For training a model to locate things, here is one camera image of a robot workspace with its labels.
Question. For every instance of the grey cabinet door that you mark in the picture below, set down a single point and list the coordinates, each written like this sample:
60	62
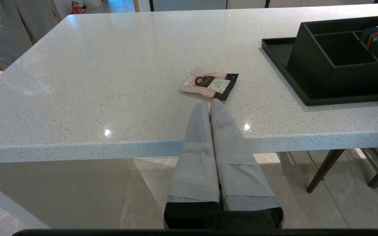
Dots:
248	3

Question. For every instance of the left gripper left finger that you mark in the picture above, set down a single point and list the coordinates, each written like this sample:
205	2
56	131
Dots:
195	170

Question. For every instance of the black serving tray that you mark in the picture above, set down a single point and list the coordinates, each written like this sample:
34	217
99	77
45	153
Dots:
281	57

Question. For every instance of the red bag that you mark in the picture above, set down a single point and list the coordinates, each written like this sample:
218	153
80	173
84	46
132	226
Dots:
76	8

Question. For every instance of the black divided organizer box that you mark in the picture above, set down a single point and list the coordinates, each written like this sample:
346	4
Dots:
326	73

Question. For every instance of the white plastic bag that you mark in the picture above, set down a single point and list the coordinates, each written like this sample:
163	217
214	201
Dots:
92	2

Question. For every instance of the white tea bag packet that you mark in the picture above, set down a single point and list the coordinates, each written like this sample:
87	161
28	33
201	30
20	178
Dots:
208	83

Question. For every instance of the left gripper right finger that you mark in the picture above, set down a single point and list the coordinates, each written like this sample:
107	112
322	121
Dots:
238	170

